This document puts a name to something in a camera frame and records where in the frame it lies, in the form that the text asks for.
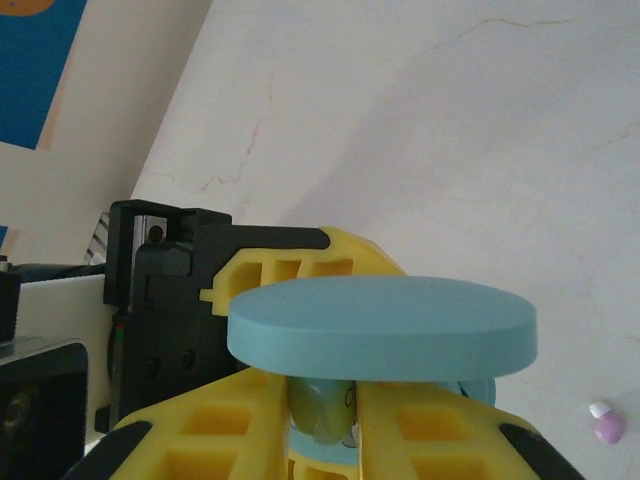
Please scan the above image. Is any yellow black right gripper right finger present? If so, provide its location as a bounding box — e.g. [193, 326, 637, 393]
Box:
[353, 379, 587, 480]

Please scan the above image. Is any purple earbud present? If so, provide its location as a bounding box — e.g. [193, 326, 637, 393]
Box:
[588, 399, 629, 446]

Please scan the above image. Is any blue floral wall poster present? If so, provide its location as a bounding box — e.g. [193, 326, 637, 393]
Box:
[0, 0, 85, 151]

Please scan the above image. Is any blue earbud charging case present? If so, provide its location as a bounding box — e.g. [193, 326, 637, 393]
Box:
[227, 274, 540, 464]

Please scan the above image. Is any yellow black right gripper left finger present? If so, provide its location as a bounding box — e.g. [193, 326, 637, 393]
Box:
[62, 369, 292, 480]

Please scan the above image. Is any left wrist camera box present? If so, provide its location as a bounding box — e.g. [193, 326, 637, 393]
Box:
[0, 212, 114, 480]

